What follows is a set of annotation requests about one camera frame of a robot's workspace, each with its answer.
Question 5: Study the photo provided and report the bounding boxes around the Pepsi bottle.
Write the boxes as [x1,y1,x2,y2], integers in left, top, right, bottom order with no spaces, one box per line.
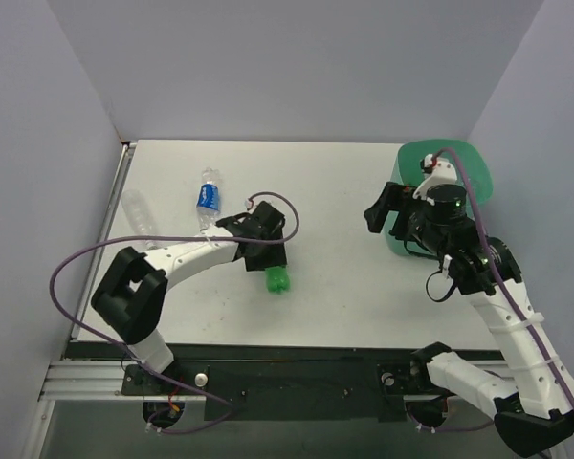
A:
[196,167,221,231]

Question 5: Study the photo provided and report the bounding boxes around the green plastic bottle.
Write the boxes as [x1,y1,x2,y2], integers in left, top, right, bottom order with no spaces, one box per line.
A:
[264,266,291,294]

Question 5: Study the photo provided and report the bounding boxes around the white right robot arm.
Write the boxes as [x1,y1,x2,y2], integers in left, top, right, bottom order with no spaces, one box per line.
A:
[364,182,574,457]

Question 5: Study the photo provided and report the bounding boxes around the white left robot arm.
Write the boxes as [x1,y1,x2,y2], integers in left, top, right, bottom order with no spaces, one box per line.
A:
[91,201,286,394]

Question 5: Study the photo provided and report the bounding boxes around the green plastic bin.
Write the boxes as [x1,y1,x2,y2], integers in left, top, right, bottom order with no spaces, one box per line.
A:
[382,139,494,256]

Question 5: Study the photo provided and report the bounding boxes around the clear unlabelled bottle left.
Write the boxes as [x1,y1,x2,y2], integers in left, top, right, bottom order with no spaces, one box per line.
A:
[121,189,160,250]

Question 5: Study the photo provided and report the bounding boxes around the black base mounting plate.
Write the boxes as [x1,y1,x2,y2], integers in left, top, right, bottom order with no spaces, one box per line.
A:
[119,343,465,425]

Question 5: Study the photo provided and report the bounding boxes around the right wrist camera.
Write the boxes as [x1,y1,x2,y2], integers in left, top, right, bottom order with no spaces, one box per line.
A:
[413,154,457,200]

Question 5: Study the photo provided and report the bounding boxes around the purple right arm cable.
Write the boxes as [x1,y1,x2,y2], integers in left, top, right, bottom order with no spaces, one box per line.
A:
[406,146,574,459]

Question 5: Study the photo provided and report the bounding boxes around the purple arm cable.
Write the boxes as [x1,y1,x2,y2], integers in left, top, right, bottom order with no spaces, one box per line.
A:
[406,146,574,459]
[49,190,301,435]

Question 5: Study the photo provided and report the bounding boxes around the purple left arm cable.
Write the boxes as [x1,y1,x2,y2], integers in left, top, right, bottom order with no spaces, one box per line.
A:
[49,190,301,435]

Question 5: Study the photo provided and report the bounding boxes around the aluminium rail left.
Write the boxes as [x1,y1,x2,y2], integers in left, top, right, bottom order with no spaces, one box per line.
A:
[39,361,124,402]

